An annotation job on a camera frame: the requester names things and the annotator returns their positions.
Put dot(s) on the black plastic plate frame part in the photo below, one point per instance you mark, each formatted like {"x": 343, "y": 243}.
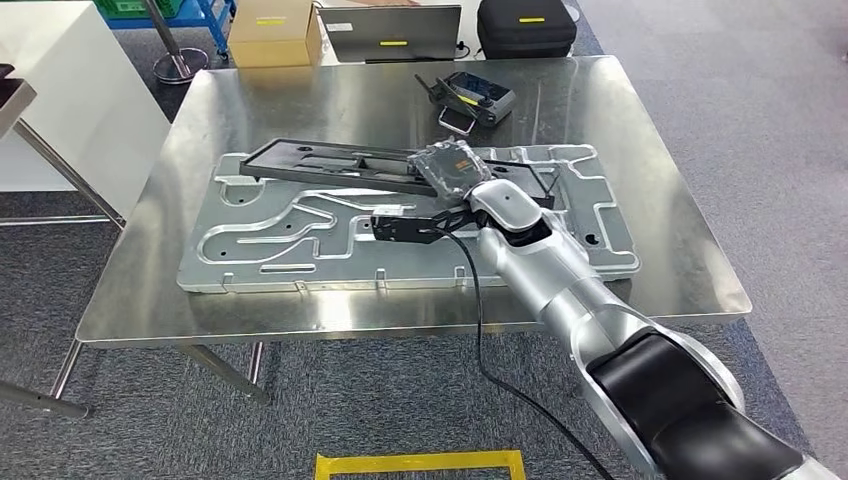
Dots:
{"x": 278, "y": 166}

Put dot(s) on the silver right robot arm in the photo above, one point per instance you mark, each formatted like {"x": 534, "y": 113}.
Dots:
{"x": 550, "y": 278}

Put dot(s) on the stainless steel workbench table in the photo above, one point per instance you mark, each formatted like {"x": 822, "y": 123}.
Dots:
{"x": 331, "y": 99}

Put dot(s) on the smartphone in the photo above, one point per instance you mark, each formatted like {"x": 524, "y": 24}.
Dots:
{"x": 457, "y": 121}

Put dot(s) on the grey remote controller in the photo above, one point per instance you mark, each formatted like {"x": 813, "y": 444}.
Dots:
{"x": 477, "y": 93}

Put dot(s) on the stamped grey metal panel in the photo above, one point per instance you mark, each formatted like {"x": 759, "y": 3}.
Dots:
{"x": 265, "y": 265}

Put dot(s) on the grey laptop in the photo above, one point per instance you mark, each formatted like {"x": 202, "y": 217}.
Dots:
{"x": 391, "y": 30}

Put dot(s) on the yellow floor tape square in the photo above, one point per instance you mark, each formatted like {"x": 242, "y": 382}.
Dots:
{"x": 417, "y": 462}

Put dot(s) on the black carrying case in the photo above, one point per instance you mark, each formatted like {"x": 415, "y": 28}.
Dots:
{"x": 526, "y": 30}

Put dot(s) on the brown cardboard box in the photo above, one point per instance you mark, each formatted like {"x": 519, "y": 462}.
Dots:
{"x": 272, "y": 33}

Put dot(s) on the chrome stanchion stand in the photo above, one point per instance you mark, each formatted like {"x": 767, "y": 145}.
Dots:
{"x": 179, "y": 66}

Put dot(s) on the blue metal cart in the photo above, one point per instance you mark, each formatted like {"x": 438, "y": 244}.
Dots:
{"x": 212, "y": 13}

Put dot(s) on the green plastic crate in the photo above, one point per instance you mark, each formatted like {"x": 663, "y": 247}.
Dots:
{"x": 126, "y": 6}

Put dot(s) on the stack of black plastic parts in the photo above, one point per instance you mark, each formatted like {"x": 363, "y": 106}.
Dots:
{"x": 5, "y": 71}

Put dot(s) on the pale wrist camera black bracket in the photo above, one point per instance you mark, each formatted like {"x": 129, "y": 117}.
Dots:
{"x": 397, "y": 228}

